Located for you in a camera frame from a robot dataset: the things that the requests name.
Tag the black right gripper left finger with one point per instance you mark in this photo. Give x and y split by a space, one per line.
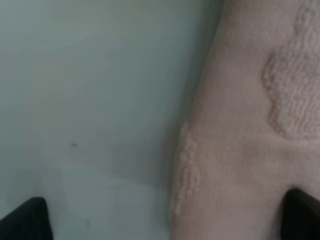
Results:
29 221

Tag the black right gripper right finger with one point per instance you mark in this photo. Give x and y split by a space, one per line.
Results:
300 216

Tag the pink towel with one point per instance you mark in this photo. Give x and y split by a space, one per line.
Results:
254 130

